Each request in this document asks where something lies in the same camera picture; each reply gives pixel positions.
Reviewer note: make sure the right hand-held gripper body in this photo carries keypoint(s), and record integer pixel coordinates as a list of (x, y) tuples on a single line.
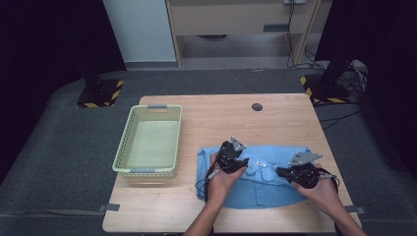
[(303, 175)]

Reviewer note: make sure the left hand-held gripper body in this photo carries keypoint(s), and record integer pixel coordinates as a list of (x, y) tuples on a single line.
[(227, 160)]

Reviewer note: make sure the blue shirt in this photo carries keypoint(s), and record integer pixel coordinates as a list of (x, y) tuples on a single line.
[(262, 193)]

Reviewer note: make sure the pale green plastic basket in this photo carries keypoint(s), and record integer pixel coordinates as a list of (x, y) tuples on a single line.
[(152, 144)]

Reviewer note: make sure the person's left hand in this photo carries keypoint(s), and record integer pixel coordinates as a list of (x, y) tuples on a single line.
[(223, 187)]

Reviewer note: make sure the person's right hand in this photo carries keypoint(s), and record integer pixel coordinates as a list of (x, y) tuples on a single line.
[(323, 195)]

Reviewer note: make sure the dark round table grommet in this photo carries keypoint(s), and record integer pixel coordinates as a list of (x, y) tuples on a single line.
[(257, 106)]

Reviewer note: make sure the grey tape strip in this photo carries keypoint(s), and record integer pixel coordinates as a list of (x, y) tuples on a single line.
[(109, 207), (355, 209)]

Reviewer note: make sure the black stand with striped base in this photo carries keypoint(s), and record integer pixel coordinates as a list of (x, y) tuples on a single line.
[(98, 93), (326, 90)]

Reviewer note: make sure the dark curtain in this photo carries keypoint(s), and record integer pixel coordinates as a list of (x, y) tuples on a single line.
[(387, 65), (39, 49)]

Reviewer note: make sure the white cabinet panel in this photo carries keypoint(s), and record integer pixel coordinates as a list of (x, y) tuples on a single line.
[(141, 29)]

